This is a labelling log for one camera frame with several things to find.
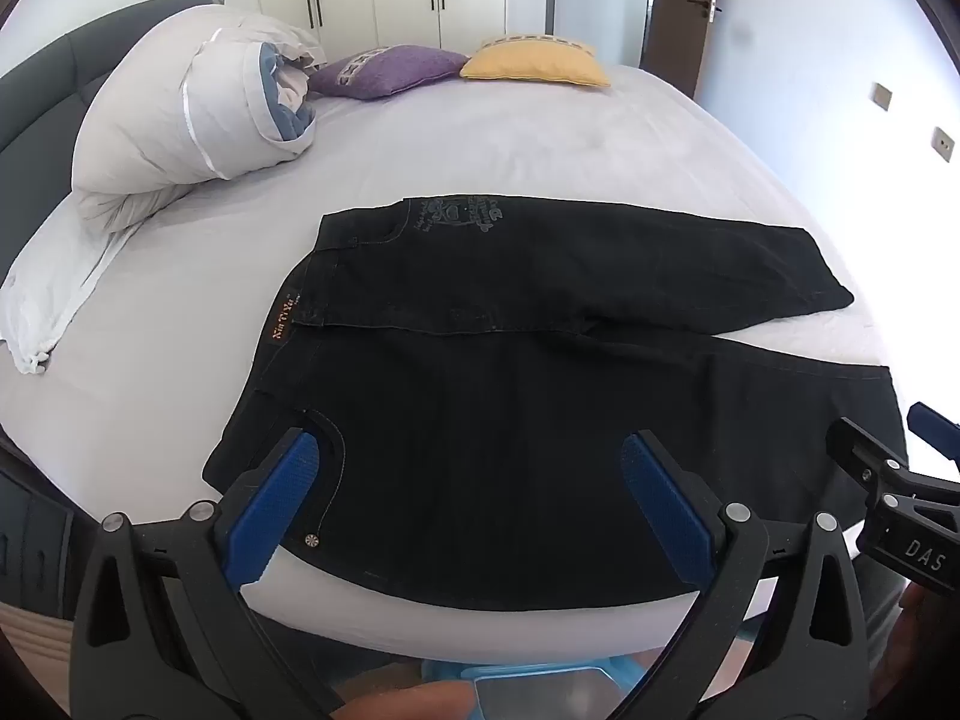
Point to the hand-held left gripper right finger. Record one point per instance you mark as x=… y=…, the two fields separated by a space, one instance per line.
x=664 y=499

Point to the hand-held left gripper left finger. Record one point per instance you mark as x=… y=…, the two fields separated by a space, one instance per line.
x=274 y=499

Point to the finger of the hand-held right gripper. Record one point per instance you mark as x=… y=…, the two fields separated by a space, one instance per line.
x=937 y=435
x=862 y=457

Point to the black denim pants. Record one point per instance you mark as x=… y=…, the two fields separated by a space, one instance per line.
x=510 y=405

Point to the person's right forearm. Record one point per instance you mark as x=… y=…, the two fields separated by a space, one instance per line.
x=930 y=637

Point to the blue plastic stool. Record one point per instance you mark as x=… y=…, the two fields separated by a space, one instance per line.
x=540 y=682

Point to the person's leg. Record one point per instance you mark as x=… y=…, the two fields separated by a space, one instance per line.
x=405 y=701

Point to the dark nightstand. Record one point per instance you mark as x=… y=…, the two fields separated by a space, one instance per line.
x=30 y=525

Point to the flat white pillow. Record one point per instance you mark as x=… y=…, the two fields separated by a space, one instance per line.
x=45 y=285

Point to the bed with white sheet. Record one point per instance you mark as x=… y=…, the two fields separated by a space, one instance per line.
x=525 y=150

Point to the rolled white duvet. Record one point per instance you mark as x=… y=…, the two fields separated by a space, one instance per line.
x=150 y=105

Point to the purple cushion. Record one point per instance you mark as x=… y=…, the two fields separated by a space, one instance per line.
x=390 y=69

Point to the yellow cushion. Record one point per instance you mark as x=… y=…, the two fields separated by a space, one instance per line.
x=536 y=62

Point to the dark brown door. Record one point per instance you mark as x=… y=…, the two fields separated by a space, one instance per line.
x=675 y=37

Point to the wall socket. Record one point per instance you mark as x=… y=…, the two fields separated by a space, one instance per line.
x=881 y=95
x=942 y=143

